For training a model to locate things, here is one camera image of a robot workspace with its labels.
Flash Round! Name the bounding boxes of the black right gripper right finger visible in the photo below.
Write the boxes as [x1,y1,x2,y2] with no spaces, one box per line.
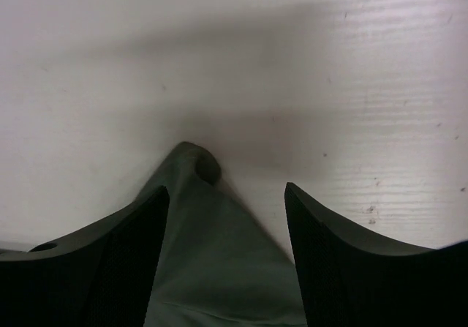
[284,183,467,326]

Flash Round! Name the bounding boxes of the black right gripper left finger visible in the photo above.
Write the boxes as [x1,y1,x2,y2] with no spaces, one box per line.
[1,187,170,326]

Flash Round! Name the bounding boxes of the grey t-shirt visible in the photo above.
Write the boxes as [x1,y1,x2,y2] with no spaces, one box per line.
[141,142,306,326]

